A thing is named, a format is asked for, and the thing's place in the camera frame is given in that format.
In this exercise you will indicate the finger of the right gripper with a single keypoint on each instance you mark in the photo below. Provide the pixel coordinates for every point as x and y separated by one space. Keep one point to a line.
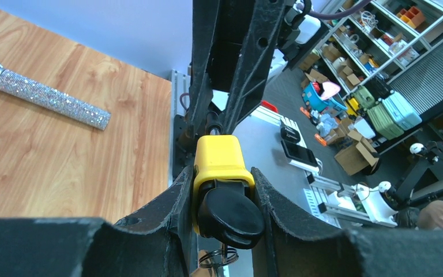
205 15
252 68

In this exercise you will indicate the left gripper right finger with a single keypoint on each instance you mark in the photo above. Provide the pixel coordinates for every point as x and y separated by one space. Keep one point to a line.
296 243

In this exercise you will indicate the yellow black padlock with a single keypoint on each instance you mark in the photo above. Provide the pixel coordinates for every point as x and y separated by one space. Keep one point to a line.
218 163

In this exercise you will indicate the glittery silver microphone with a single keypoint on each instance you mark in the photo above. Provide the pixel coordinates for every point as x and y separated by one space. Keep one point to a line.
52 99

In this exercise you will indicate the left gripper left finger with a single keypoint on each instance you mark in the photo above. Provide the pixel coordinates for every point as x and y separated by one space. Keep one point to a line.
155 240

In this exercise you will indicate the keys of yellow padlock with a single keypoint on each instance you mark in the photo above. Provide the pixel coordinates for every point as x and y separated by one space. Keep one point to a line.
231 218

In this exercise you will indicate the cardboard box on floor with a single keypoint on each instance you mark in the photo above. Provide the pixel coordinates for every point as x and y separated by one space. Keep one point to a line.
358 155

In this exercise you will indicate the white storage shelf rack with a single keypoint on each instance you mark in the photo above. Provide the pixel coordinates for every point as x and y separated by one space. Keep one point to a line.
381 39

